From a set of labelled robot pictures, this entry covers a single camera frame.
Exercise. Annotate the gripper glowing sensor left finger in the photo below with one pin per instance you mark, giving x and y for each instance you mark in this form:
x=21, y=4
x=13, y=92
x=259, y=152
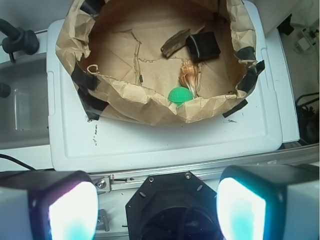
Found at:
x=47, y=205

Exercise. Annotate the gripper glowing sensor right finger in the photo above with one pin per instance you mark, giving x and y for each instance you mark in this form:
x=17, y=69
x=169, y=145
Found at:
x=269, y=202

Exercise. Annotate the green dimpled ball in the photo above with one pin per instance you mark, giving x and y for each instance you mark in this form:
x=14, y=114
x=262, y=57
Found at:
x=180, y=95

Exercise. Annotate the white plastic bin lid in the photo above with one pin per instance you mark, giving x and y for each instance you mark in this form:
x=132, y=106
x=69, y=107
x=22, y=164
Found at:
x=267, y=121

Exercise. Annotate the clear plastic container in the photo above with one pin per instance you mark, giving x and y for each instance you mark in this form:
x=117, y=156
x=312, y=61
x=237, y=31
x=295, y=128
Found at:
x=24, y=112

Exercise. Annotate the orange striped seashell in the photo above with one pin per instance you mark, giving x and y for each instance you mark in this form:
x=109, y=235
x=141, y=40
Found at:
x=189, y=77

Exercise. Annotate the black rectangular block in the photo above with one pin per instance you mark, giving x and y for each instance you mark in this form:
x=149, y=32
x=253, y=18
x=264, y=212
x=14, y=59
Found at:
x=203, y=46

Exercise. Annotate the black clamp knob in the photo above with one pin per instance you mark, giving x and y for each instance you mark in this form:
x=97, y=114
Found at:
x=17, y=39

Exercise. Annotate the white power adapter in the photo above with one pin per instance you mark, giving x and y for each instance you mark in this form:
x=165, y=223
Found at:
x=308, y=40

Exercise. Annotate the brown paper bag liner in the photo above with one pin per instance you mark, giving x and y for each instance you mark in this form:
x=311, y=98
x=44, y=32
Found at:
x=111, y=50

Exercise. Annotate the brown wood piece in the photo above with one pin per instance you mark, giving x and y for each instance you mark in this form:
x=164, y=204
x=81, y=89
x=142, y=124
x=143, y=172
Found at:
x=175, y=42

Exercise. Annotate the aluminium extrusion rail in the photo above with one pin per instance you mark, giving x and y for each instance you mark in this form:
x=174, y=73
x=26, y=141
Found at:
x=208, y=170

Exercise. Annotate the black octagonal mount plate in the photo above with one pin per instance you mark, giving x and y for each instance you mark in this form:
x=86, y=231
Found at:
x=176, y=206

